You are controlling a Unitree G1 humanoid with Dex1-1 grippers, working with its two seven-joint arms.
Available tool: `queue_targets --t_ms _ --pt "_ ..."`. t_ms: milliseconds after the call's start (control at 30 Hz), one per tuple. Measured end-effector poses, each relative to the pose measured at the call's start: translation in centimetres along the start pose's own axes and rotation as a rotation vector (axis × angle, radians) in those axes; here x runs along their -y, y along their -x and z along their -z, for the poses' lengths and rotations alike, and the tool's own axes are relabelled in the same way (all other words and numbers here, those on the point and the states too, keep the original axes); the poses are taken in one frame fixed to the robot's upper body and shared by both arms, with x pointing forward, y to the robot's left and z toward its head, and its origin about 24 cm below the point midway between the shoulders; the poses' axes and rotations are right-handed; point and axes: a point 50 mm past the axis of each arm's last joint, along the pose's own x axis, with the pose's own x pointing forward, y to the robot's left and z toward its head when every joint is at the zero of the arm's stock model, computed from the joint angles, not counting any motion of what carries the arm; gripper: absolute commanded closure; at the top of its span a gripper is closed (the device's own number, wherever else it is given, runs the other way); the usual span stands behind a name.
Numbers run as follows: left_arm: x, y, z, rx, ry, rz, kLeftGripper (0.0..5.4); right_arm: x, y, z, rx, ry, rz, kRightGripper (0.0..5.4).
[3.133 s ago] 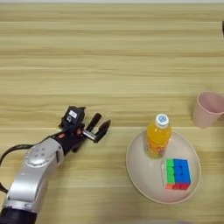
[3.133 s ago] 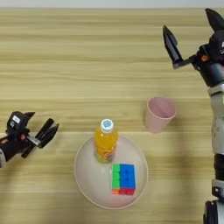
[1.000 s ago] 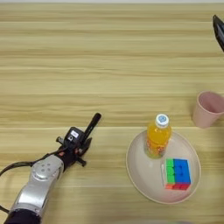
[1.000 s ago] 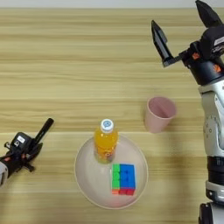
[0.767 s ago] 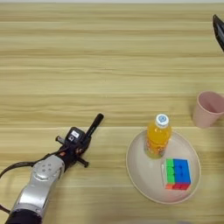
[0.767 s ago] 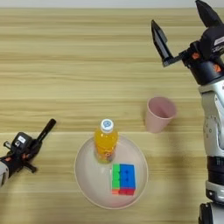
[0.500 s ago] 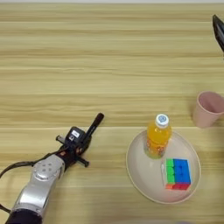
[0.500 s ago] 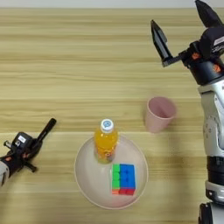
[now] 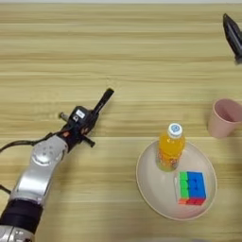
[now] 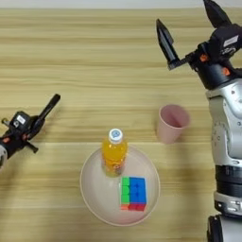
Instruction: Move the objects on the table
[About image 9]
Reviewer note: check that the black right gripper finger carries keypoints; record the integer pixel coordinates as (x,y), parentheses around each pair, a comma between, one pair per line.
(233,34)

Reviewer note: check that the orange juice bottle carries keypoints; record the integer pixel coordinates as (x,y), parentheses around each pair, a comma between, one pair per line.
(170,149)

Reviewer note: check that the colourful puzzle cube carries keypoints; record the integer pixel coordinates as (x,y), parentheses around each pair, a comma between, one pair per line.
(193,187)

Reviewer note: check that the pink plastic cup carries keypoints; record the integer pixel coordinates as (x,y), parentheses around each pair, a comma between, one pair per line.
(225,119)

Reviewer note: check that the black marker pen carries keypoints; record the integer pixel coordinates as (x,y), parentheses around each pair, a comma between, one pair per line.
(104,99)

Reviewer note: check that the beige round plate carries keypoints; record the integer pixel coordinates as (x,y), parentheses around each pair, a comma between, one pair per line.
(157,192)

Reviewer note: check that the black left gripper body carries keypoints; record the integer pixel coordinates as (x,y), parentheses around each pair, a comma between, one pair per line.
(75,134)

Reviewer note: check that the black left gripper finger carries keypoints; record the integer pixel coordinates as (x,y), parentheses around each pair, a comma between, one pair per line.
(95,119)
(92,112)

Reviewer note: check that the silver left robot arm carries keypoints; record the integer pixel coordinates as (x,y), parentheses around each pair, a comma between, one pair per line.
(38,176)

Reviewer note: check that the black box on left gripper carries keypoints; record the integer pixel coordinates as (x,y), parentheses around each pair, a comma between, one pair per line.
(80,116)

